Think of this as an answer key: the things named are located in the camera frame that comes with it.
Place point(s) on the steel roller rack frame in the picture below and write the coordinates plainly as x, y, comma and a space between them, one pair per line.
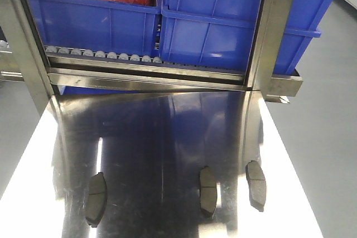
44, 72

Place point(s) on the blue plastic bin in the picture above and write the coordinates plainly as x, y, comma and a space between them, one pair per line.
219, 33
98, 25

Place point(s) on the grey brake pad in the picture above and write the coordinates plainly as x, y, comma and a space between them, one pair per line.
256, 184
96, 201
208, 191

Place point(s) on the right blue plastic bin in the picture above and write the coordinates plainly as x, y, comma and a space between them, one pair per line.
219, 33

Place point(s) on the left blue plastic bin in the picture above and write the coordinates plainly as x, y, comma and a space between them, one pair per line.
98, 25

